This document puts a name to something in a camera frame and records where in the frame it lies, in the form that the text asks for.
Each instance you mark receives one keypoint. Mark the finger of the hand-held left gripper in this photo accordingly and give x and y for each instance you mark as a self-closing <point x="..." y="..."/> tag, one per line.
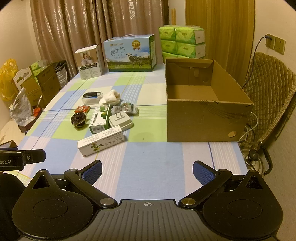
<point x="34" y="156"/>

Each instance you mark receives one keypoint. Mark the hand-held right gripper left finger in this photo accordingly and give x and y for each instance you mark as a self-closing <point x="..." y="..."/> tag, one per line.
<point x="93" y="170"/>

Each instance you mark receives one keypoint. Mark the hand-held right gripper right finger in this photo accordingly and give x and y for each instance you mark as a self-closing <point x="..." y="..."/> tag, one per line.
<point x="203" y="172"/>

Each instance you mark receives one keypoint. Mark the long white ointment box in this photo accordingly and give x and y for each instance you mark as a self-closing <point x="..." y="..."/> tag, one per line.
<point x="99" y="142"/>

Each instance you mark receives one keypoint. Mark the green medicine box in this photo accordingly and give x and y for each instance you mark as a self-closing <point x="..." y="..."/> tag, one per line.
<point x="99" y="119"/>

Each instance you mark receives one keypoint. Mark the brown cardboard box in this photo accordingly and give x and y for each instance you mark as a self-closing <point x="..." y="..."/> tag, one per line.
<point x="203" y="120"/>

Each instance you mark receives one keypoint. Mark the dark round tea packet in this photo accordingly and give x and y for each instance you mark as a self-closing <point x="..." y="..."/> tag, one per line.
<point x="78" y="120"/>

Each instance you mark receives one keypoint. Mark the white power adapter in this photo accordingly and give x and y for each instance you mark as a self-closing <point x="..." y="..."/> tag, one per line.
<point x="120" y="121"/>

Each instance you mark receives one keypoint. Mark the red snack packet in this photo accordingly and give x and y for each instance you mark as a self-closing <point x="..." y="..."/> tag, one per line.
<point x="83" y="108"/>

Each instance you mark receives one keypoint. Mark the clear sesame snack packet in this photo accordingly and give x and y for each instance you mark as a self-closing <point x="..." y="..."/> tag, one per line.
<point x="126" y="110"/>
<point x="126" y="104"/>

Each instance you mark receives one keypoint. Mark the clear floss pick box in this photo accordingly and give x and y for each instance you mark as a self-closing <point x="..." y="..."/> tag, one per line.
<point x="91" y="101"/>

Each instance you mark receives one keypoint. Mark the white sock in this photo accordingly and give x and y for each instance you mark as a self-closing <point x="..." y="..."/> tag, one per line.
<point x="108" y="97"/>

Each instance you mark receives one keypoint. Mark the white plastic bag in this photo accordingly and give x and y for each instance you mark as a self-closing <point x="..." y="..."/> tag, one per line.
<point x="20" y="109"/>

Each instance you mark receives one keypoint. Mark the cardboard carton with white flap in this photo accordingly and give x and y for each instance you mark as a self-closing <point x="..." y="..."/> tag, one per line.
<point x="27" y="85"/>

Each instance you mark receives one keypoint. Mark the brown cardboard carton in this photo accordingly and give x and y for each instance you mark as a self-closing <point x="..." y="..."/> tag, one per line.
<point x="49" y="81"/>

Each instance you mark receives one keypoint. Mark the yellow plastic bag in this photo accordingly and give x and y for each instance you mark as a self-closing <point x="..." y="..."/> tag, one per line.
<point x="8" y="78"/>

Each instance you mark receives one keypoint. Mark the silver ribbed metal object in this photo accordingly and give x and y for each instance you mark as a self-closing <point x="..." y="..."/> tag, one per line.
<point x="62" y="76"/>

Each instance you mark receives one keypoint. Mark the white product box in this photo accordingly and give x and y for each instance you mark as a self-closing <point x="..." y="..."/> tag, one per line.
<point x="91" y="67"/>

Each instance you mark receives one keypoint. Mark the chair with quilted cover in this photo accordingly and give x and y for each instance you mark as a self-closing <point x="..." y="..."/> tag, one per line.
<point x="270" y="88"/>

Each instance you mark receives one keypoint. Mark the blue milk carton case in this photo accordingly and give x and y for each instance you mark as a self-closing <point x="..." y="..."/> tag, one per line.
<point x="127" y="55"/>

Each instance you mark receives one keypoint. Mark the stack of green tissue packs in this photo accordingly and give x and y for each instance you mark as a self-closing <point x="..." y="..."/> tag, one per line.
<point x="182" y="46"/>

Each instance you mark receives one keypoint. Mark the brown shiny curtain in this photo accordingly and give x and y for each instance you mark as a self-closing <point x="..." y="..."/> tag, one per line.
<point x="69" y="27"/>

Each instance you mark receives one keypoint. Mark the golden yellow curtain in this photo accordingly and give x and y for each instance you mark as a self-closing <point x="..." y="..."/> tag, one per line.
<point x="219" y="27"/>

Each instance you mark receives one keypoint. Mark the double wall socket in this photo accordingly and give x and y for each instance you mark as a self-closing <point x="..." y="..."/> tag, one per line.
<point x="278" y="45"/>

